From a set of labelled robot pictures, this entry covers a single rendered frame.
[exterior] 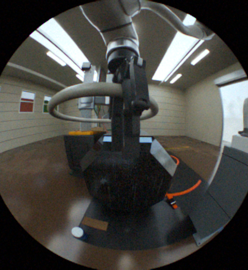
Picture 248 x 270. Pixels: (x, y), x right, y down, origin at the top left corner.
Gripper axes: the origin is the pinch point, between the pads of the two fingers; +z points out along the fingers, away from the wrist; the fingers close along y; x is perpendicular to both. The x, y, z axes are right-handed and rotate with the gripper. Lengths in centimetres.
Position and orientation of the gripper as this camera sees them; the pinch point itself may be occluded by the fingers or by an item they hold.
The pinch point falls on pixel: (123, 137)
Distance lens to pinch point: 15.5
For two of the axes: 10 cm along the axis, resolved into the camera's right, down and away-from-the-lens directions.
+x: -9.0, 0.2, -4.4
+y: -4.4, -0.3, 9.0
